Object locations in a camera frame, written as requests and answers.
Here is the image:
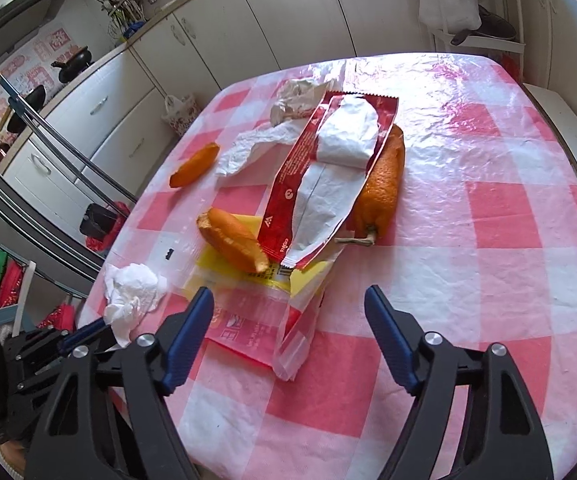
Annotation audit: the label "white shelf rack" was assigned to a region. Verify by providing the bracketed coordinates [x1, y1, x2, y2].
[416, 0, 527, 81]

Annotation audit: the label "cream door cabinet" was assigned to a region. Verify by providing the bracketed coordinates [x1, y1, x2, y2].
[168, 0, 434, 93]

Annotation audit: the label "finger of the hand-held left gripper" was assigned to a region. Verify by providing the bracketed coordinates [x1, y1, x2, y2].
[58, 317, 115, 357]

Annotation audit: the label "yellow red plastic bag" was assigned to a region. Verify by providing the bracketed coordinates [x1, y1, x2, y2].
[183, 214, 342, 381]

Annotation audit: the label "white bag on rack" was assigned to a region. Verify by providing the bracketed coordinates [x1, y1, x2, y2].
[419, 0, 482, 31]

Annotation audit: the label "metal tube frame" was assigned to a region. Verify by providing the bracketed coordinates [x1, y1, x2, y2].
[0, 70, 139, 206]

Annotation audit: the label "white paper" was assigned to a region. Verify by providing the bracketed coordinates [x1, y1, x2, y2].
[270, 79, 329, 126]

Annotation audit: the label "large orange carrot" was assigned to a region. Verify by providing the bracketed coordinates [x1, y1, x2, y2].
[335, 124, 406, 250]

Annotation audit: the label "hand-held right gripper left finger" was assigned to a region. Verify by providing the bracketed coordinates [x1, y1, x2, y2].
[27, 287, 215, 480]

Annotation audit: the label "white tissue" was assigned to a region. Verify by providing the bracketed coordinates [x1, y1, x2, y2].
[102, 263, 170, 348]

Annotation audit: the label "white drawer cabinet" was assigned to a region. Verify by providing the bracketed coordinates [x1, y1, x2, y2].
[3, 10, 222, 223]

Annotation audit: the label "white napkin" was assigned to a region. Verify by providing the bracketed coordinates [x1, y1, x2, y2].
[215, 119, 314, 177]

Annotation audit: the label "black frying pan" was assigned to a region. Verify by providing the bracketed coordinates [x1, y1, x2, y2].
[6, 85, 48, 132]

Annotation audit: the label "black bin with red bag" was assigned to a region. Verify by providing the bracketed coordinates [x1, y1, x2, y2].
[79, 201, 132, 251]

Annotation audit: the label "kitchen utensil rack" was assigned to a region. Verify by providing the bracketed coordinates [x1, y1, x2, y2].
[93, 0, 179, 41]

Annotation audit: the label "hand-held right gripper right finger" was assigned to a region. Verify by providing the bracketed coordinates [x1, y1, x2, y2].
[363, 285, 554, 480]

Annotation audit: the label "black wok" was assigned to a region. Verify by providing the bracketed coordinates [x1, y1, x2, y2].
[51, 46, 94, 83]

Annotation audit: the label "floral shopping bag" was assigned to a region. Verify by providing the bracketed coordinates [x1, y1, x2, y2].
[162, 94, 200, 136]

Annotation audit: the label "pink checked tablecloth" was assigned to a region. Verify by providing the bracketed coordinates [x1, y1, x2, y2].
[76, 52, 577, 480]

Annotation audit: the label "red white snack wrapper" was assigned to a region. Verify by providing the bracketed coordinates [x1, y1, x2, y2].
[258, 91, 400, 268]

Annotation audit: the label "dark pan on rack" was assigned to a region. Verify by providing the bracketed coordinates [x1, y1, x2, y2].
[451, 5, 518, 46]

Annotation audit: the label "bread roll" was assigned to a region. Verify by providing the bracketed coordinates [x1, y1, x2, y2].
[197, 207, 270, 275]

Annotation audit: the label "red and green cloths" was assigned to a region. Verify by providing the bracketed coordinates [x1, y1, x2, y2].
[0, 250, 26, 311]

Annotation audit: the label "pink printed backsplash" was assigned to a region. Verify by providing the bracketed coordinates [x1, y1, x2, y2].
[0, 25, 82, 136]

